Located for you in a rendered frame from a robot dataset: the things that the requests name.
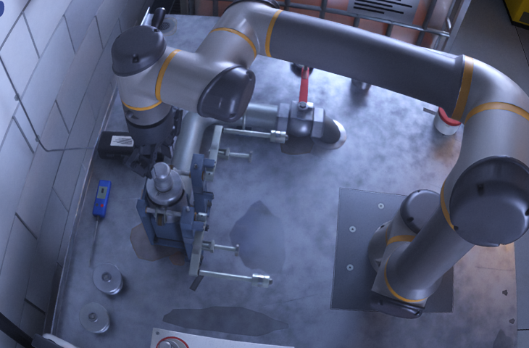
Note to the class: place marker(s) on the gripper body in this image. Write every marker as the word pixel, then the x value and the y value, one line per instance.
pixel 151 135

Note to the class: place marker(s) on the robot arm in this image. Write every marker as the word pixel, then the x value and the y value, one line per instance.
pixel 369 56

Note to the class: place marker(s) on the short grey blind adapter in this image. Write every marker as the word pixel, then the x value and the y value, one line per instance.
pixel 108 278
pixel 94 318

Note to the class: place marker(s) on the round grey floor drain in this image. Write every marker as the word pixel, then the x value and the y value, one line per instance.
pixel 168 26

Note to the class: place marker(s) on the grey flat base sheet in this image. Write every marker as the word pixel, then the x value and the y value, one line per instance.
pixel 356 261

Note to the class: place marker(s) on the blue probe tester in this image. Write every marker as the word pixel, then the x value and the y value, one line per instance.
pixel 102 198

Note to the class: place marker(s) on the black box with label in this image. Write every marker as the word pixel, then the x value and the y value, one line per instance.
pixel 114 145

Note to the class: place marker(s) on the tall grey blind adapter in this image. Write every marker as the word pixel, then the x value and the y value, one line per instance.
pixel 163 185

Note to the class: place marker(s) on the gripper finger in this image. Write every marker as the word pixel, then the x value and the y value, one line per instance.
pixel 156 155
pixel 139 163

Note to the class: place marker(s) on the yellow cabinet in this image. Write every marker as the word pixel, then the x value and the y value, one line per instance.
pixel 525 15

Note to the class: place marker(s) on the blue and grey test bench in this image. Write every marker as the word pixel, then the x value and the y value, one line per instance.
pixel 190 143

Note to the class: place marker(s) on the silver locking pin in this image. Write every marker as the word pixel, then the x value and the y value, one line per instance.
pixel 221 247
pixel 256 133
pixel 238 277
pixel 236 154

